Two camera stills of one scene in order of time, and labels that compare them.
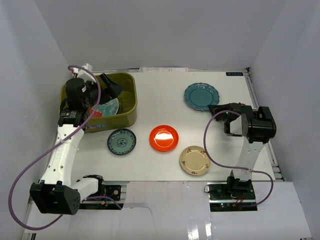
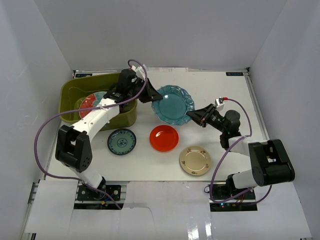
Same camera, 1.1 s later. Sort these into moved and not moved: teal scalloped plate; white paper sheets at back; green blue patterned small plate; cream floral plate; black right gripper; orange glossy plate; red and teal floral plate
Moved: black right gripper; red and teal floral plate; teal scalloped plate
Not moved: cream floral plate; white paper sheets at back; green blue patterned small plate; orange glossy plate
